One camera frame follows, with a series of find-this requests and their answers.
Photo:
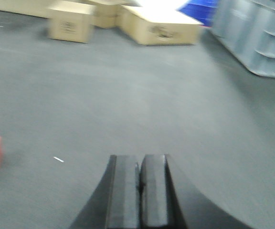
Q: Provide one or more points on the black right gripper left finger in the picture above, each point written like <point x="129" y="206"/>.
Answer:
<point x="115" y="202"/>

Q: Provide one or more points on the middle rear cardboard box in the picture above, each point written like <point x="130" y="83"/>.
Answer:
<point x="106" y="11"/>

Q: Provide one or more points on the blue plastic crate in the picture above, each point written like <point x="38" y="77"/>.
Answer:
<point x="201" y="10"/>

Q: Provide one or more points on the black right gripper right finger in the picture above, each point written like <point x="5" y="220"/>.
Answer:
<point x="169" y="200"/>

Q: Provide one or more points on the grey metal bin wall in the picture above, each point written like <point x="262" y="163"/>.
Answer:
<point x="246" y="28"/>

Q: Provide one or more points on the small cardboard box with symbols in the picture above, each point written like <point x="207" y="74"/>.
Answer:
<point x="70" y="21"/>

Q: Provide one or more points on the flat wide cardboard box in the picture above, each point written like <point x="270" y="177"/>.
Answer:
<point x="149" y="27"/>

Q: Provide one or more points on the large cardboard box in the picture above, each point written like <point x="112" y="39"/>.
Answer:
<point x="36" y="8"/>

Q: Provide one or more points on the small white debris fleck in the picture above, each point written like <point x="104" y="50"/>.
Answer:
<point x="58" y="159"/>

